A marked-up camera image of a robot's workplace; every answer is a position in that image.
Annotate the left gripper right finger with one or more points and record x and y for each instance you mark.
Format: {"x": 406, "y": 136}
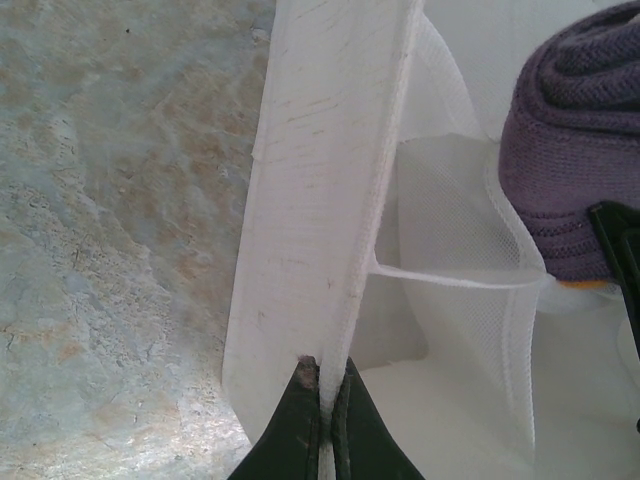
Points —
{"x": 365, "y": 445}

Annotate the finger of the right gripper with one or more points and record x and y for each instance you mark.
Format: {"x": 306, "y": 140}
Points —
{"x": 625, "y": 260}

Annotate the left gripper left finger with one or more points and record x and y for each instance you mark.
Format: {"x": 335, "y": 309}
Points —
{"x": 295, "y": 440}

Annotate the purple sock with orange cuff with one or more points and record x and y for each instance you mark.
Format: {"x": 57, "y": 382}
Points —
{"x": 565, "y": 150}

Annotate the white fabric divided organizer box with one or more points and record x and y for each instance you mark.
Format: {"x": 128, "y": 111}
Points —
{"x": 310, "y": 200}

